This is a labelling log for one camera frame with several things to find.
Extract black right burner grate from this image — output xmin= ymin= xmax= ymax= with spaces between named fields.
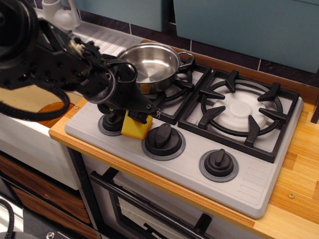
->
xmin=178 ymin=69 xmax=304 ymax=163

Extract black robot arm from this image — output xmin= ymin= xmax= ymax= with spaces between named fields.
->
xmin=0 ymin=0 xmax=160 ymax=123

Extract yellow toy cheese wedge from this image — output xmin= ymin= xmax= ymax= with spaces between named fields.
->
xmin=121 ymin=110 xmax=153 ymax=139

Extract grey toy faucet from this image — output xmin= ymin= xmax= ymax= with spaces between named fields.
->
xmin=42 ymin=0 xmax=81 ymax=31

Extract black burner grate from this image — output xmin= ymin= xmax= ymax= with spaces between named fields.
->
xmin=178 ymin=69 xmax=304 ymax=163
xmin=146 ymin=52 xmax=212 ymax=125

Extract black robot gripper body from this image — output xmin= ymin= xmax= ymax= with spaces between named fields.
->
xmin=75 ymin=54 xmax=156 ymax=115

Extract black left stove knob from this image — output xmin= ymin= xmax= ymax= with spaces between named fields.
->
xmin=98 ymin=114 xmax=124 ymax=136

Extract stainless steel pot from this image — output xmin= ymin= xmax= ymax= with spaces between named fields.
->
xmin=117 ymin=43 xmax=195 ymax=94

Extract toy oven door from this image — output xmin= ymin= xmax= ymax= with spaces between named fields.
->
xmin=89 ymin=168 xmax=212 ymax=239

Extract black left burner grate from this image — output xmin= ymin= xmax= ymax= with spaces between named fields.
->
xmin=146 ymin=52 xmax=212 ymax=125

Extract wooden drawer fronts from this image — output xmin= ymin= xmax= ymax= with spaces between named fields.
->
xmin=0 ymin=152 xmax=98 ymax=239

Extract black stove knob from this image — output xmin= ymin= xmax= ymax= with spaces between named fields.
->
xmin=142 ymin=123 xmax=186 ymax=161
xmin=98 ymin=114 xmax=124 ymax=136
xmin=199 ymin=149 xmax=239 ymax=183

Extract black middle stove knob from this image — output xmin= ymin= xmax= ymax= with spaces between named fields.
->
xmin=142 ymin=123 xmax=186 ymax=161

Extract black braided cable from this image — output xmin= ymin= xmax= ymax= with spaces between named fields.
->
xmin=0 ymin=198 xmax=16 ymax=239

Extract grey toy stove top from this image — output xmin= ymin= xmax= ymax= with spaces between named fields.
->
xmin=64 ymin=47 xmax=305 ymax=220

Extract black right stove knob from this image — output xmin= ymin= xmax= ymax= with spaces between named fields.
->
xmin=199 ymin=149 xmax=239 ymax=183

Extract white toy sink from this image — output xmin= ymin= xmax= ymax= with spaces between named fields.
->
xmin=0 ymin=22 xmax=143 ymax=190

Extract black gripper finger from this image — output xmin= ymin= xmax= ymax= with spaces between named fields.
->
xmin=128 ymin=111 xmax=149 ymax=124
xmin=97 ymin=104 xmax=125 ymax=122

